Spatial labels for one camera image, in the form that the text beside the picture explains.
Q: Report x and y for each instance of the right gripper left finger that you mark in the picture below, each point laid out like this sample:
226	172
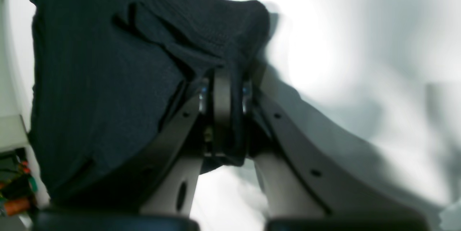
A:
159	180

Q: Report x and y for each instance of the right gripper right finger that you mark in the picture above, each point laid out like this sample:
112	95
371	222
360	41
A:
314	170

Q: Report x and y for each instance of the black T-shirt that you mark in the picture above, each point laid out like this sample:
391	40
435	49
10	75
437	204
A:
110	73

